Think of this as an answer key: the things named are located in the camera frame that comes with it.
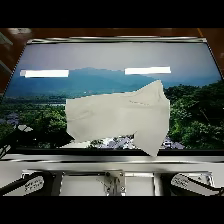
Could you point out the white shirt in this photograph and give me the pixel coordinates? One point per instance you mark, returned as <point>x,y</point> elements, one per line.
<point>120,115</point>

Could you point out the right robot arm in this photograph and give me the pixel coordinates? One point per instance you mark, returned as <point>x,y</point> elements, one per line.
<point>193,185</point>

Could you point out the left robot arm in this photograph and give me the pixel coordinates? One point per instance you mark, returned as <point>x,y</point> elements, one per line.
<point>28,185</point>

